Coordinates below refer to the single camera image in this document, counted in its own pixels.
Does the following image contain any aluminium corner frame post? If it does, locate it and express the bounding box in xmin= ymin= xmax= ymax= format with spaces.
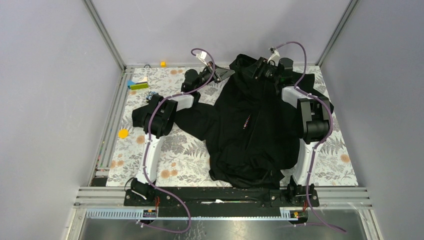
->
xmin=82 ymin=0 xmax=126 ymax=71
xmin=315 ymin=0 xmax=360 ymax=67

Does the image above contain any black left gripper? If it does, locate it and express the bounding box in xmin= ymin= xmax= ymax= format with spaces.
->
xmin=194 ymin=61 xmax=234 ymax=91

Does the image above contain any aluminium corner frame post right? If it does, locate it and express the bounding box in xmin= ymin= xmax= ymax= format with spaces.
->
xmin=315 ymin=0 xmax=360 ymax=67

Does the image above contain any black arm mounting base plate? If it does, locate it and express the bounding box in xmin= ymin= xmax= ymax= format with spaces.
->
xmin=135 ymin=187 xmax=307 ymax=218

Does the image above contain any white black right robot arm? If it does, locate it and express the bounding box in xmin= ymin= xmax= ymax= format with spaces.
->
xmin=246 ymin=57 xmax=333 ymax=208

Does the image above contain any small black blue toy car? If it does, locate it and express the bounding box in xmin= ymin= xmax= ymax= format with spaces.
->
xmin=146 ymin=91 xmax=158 ymax=100

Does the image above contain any aluminium front rail frame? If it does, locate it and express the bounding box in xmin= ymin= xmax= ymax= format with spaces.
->
xmin=66 ymin=187 xmax=383 ymax=240

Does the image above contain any green purple toy block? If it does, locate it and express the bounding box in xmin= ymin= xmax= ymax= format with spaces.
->
xmin=127 ymin=76 xmax=149 ymax=90

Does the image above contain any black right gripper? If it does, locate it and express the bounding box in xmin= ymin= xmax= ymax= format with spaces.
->
xmin=240 ymin=57 xmax=280 ymax=84

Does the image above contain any yellow round disc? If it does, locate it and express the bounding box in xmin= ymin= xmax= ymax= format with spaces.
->
xmin=118 ymin=129 xmax=129 ymax=139

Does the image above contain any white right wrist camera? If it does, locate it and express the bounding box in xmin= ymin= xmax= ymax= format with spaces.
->
xmin=267 ymin=47 xmax=281 ymax=66

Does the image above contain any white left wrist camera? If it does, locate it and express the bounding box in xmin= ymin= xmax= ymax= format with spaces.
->
xmin=195 ymin=51 xmax=209 ymax=66

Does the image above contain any aluminium corner frame post left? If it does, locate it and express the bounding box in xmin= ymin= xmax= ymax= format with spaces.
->
xmin=82 ymin=0 xmax=126 ymax=71

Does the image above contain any black zip-up jacket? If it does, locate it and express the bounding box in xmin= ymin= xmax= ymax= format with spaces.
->
xmin=173 ymin=54 xmax=326 ymax=188

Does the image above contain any floral patterned table mat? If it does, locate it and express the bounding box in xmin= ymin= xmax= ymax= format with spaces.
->
xmin=106 ymin=67 xmax=358 ymax=187

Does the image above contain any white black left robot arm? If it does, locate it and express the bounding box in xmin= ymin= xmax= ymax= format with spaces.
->
xmin=124 ymin=62 xmax=235 ymax=207

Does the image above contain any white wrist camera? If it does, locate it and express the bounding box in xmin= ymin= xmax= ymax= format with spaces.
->
xmin=195 ymin=51 xmax=209 ymax=66
xmin=267 ymin=47 xmax=281 ymax=66

